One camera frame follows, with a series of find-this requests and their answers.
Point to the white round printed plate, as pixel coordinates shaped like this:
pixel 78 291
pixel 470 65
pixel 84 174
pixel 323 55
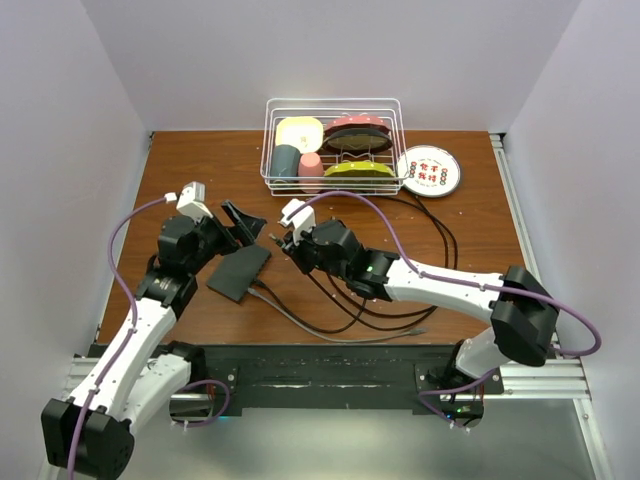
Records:
pixel 428 171

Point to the grey-blue mug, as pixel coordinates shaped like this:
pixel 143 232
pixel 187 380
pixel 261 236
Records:
pixel 285 161

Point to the red dotted plate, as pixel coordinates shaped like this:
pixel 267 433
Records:
pixel 357 121

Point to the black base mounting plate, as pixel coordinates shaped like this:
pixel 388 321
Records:
pixel 361 377

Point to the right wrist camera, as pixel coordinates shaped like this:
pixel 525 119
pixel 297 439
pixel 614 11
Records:
pixel 298 218

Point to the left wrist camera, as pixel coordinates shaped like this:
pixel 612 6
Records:
pixel 191 199

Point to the white wire dish rack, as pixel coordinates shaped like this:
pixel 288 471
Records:
pixel 325 110

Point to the black network switch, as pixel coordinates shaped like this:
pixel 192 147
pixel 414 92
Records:
pixel 237 271

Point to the pink cup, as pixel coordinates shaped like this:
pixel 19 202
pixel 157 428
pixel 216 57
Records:
pixel 310 170

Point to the cream square bowl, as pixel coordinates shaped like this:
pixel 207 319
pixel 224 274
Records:
pixel 305 133

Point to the yellow-green dotted plate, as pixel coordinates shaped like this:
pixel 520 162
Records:
pixel 359 169

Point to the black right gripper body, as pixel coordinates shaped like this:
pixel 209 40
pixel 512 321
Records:
pixel 308 257

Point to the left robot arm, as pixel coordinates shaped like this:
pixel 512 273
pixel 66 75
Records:
pixel 92 432

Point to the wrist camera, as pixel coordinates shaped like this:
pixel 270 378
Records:
pixel 191 199
pixel 298 218

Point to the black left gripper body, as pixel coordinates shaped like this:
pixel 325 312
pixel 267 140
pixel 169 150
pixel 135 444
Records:
pixel 213 239

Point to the aluminium front rail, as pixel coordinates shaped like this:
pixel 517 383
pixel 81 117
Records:
pixel 559 379

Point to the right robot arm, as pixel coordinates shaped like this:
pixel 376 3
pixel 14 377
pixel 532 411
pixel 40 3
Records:
pixel 520 320

